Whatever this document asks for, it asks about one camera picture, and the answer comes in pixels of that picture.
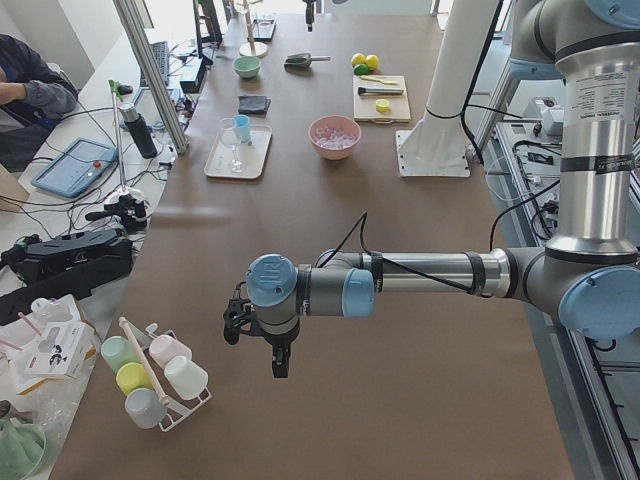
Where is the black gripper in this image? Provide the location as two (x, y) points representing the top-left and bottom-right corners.
(259, 322), (300, 378)

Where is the metal ice scoop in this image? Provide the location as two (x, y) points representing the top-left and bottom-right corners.
(284, 52), (332, 69)

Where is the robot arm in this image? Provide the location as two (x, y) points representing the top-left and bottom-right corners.
(224, 1), (639, 378)

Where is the white cup on rack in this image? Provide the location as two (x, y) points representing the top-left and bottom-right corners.
(164, 355), (209, 400)

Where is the white cup rack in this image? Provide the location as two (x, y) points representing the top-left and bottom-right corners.
(129, 323), (212, 432)

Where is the pink cup on rack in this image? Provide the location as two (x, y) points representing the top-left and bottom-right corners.
(149, 334), (192, 368)

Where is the clear ice cubes pile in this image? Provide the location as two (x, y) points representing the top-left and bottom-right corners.
(312, 126), (357, 150)

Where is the blue plastic cup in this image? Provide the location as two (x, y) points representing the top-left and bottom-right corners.
(233, 114), (251, 143)

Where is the grey cup on rack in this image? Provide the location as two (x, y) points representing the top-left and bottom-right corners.
(125, 388), (167, 429)

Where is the yellow cup on rack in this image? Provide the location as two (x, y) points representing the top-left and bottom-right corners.
(116, 362), (152, 396)

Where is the green cup on rack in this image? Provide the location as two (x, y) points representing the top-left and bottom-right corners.
(100, 335), (138, 373)

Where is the wooden glass stand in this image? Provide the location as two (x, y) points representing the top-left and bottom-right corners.
(234, 0), (268, 58)

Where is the green lime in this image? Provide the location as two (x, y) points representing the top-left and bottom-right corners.
(365, 54), (380, 70)

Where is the green bowl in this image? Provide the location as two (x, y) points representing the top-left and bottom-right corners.
(233, 56), (261, 79)

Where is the yellow plastic knife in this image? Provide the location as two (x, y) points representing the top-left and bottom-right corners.
(359, 75), (398, 85)

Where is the black monitor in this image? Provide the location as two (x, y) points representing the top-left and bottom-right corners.
(193, 0), (223, 66)

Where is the dark grey folded cloth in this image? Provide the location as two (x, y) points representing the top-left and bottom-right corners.
(238, 95), (271, 115)

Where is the wooden cutting board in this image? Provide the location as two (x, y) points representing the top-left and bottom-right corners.
(353, 75), (411, 123)

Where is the yellow lemon half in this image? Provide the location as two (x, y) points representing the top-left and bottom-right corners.
(375, 99), (390, 112)

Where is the pink bowl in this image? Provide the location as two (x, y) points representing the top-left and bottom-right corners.
(308, 116), (361, 160)

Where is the clear wine glass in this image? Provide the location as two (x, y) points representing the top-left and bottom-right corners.
(218, 117), (246, 173)

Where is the black keyboard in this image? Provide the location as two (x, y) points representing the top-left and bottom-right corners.
(150, 41), (170, 86)

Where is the cream serving tray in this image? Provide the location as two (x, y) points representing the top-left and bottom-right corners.
(204, 125), (272, 180)

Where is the white pillar with base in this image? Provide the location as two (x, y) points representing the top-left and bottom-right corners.
(396, 0), (502, 178)

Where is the black thermos bottle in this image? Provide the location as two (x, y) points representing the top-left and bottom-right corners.
(119, 103), (158, 159)

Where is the white cardboard box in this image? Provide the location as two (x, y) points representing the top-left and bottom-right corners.
(24, 321), (95, 380)

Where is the black equipment case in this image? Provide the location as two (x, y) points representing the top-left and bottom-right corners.
(1, 229), (133, 326)

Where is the blue teach pendant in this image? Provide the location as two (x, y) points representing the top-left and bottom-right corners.
(31, 138), (117, 198)

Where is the seated person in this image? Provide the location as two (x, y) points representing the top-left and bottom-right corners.
(1, 34), (78, 173)

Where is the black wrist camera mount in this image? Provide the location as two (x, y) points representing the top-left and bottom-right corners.
(223, 281), (254, 345)

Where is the aluminium frame post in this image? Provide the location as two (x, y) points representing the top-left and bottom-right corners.
(113, 0), (188, 155)

